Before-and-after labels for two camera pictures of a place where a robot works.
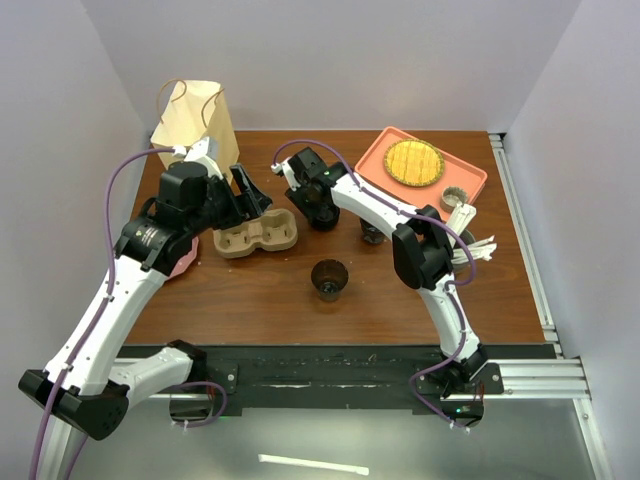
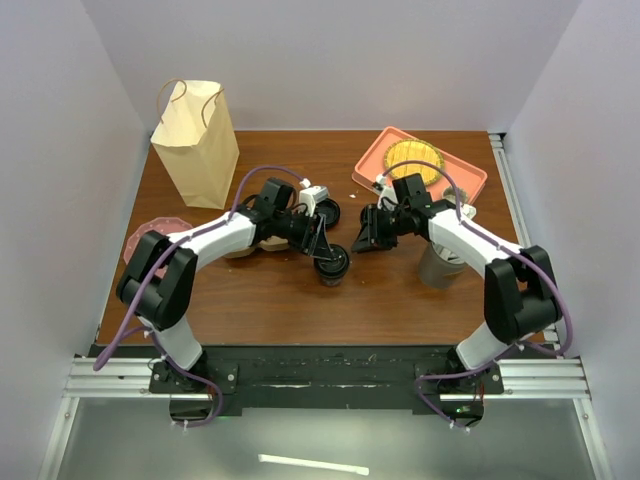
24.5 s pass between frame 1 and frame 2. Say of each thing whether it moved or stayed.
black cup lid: stayed
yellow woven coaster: stayed
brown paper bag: stayed
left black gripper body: moved
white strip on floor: stayed
